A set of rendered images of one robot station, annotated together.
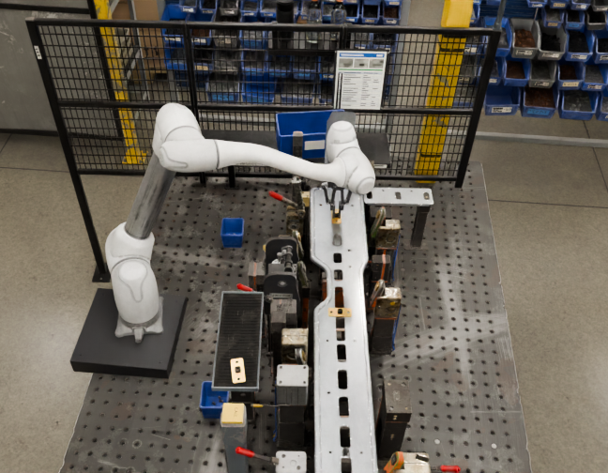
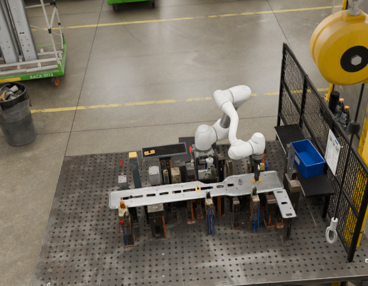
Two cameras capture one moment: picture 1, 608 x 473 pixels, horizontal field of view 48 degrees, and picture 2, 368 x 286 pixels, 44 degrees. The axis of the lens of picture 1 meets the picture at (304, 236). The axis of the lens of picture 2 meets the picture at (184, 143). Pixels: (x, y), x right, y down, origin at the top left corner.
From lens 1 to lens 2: 3.09 m
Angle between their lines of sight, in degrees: 62
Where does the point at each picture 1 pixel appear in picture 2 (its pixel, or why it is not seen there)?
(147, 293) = (199, 137)
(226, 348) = (158, 148)
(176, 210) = (272, 148)
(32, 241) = not seen: hidden behind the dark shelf
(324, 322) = (191, 184)
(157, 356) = (185, 158)
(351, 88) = (330, 154)
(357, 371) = (168, 197)
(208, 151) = (221, 101)
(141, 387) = (175, 160)
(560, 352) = not seen: outside the picture
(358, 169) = (234, 146)
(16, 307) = not seen: hidden behind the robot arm
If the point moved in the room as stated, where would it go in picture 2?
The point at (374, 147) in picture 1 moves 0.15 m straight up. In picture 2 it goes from (317, 188) to (319, 173)
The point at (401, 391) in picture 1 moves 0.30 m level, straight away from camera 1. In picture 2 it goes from (157, 208) to (196, 211)
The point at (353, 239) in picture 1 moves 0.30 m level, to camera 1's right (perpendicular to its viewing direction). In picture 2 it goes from (244, 189) to (252, 217)
